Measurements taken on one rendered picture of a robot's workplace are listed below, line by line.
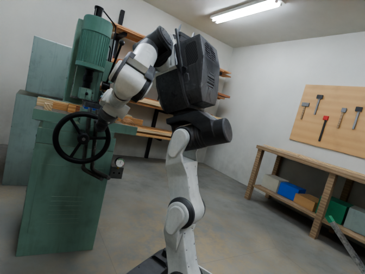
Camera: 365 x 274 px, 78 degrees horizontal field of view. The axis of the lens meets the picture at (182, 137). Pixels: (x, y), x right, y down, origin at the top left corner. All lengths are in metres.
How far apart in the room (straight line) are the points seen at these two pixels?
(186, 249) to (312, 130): 3.13
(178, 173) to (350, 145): 2.96
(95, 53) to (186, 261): 1.27
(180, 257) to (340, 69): 3.49
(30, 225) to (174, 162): 1.01
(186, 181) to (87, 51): 0.99
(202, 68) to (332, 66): 3.25
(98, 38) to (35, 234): 1.25
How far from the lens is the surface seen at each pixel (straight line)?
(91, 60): 1.56
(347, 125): 3.78
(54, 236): 1.76
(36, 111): 1.49
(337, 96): 3.92
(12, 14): 4.05
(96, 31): 1.59
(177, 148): 1.04
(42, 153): 1.53
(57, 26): 4.05
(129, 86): 0.78
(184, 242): 1.17
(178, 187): 1.10
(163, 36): 0.99
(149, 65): 0.82
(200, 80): 1.01
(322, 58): 4.24
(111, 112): 1.04
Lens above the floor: 1.08
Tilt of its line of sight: 7 degrees down
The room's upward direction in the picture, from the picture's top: 14 degrees clockwise
